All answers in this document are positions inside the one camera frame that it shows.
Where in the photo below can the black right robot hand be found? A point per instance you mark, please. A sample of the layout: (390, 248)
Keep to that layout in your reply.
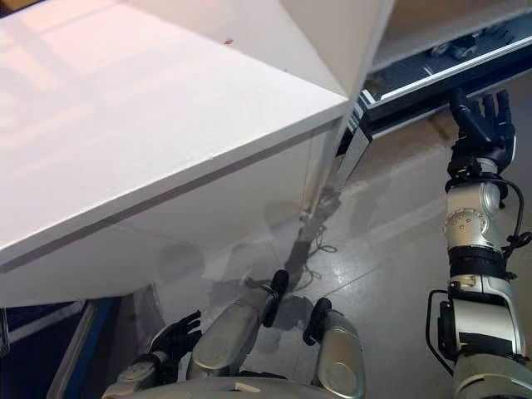
(482, 129)

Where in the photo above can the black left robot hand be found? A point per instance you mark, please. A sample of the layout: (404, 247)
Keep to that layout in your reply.
(174, 341)

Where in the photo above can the white fridge drawer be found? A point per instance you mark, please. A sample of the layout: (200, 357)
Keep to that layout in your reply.
(357, 149)

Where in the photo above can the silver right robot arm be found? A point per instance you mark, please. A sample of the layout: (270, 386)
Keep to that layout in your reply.
(465, 224)

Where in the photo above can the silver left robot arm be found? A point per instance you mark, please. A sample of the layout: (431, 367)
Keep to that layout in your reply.
(137, 372)

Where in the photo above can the stainless steel fridge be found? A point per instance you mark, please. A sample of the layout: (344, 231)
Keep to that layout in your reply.
(436, 16)

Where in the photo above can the grey left robot leg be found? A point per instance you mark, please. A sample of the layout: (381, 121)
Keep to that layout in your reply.
(232, 328)

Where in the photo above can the grey robot leg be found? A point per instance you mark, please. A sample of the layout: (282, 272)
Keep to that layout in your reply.
(232, 328)
(338, 349)

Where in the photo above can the grey robot torso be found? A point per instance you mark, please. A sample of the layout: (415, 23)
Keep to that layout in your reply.
(249, 390)

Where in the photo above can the white counter cabinet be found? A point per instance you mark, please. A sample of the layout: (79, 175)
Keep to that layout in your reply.
(166, 208)

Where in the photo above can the grey right robot leg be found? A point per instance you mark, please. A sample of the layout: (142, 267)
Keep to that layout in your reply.
(338, 349)

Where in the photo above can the white tall side panel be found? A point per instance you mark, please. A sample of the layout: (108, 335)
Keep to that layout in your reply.
(332, 41)

